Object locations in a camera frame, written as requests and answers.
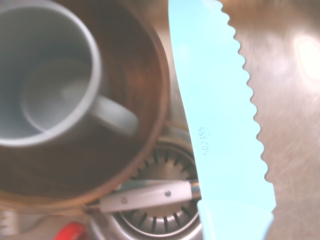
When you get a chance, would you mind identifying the light blue serrated knife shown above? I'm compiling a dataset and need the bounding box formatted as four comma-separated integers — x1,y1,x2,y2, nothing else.
167,0,277,240

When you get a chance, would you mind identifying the steel sink drain strainer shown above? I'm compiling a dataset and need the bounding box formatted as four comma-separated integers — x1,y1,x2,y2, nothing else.
87,121,203,240

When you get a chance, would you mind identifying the stainless steel sink basin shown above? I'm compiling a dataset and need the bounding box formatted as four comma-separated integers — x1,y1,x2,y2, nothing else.
0,0,320,240

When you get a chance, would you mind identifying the brown wooden bowl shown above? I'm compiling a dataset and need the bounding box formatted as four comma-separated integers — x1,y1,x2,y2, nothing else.
0,0,171,210

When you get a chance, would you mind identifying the grey ceramic mug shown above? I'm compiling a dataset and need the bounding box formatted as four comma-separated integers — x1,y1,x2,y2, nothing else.
0,0,140,149

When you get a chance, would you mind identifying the red ceramic mug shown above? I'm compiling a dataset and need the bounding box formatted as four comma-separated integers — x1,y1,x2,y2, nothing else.
53,221,87,240

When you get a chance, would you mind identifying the white-handled cutlery with rivets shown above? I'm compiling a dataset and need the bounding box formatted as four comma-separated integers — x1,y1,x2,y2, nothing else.
83,179,201,215

